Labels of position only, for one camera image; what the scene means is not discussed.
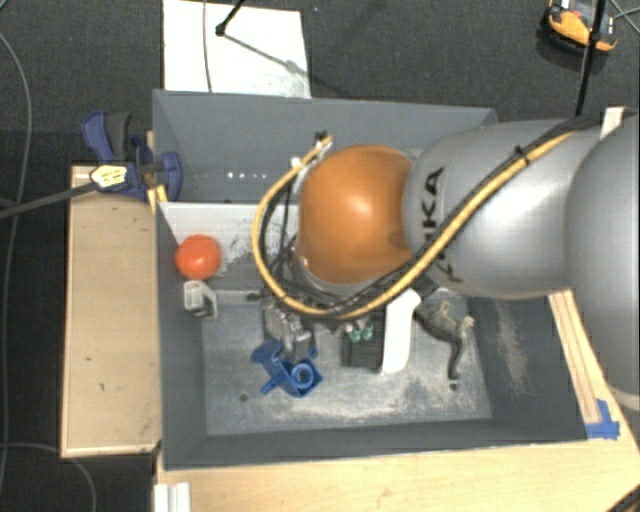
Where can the blue plastic pencil sharpener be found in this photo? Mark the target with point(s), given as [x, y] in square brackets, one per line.
[280, 372]

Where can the clear plastic clip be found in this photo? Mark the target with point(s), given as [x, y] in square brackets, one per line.
[196, 296]

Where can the orange ball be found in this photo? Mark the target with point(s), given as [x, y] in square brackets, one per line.
[198, 257]

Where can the grey metal bin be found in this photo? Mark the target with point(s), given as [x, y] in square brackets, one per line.
[350, 415]

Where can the grey toy animal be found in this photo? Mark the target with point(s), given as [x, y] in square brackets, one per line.
[445, 322]

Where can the pale wood flat board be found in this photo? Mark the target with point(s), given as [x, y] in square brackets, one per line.
[112, 325]

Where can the black cylinder on white bracket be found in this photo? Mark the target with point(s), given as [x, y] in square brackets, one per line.
[397, 330]

